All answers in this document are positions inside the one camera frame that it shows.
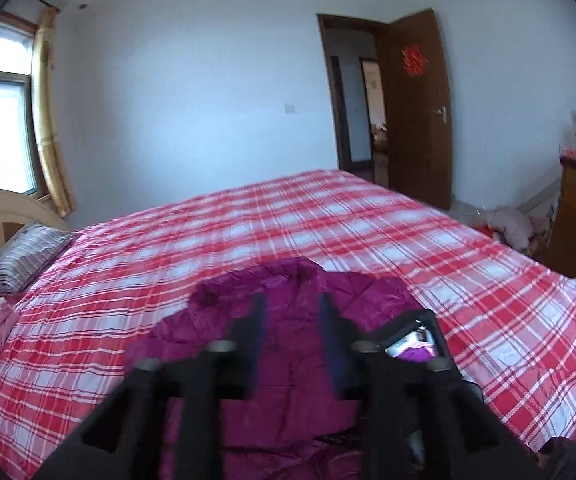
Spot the brown door frame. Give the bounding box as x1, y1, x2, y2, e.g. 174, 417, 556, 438
317, 13, 391, 181

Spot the purple down jacket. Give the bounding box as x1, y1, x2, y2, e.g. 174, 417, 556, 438
143, 257, 448, 480

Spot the brown wooden door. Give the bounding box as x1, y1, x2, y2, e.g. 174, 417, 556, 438
385, 8, 454, 211

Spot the grey striped pillow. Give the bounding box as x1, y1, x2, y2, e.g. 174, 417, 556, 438
0, 222, 76, 295

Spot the red plaid bed sheet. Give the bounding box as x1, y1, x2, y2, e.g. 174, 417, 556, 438
0, 169, 576, 480

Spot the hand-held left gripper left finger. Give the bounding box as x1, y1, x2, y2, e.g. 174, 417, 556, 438
33, 292, 269, 480

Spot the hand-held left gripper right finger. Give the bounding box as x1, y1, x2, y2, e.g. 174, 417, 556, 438
318, 292, 538, 480

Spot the red paper door decoration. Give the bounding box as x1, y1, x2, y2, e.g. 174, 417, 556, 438
401, 45, 430, 79

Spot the yellow curtain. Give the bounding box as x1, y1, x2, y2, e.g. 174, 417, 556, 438
30, 5, 77, 218

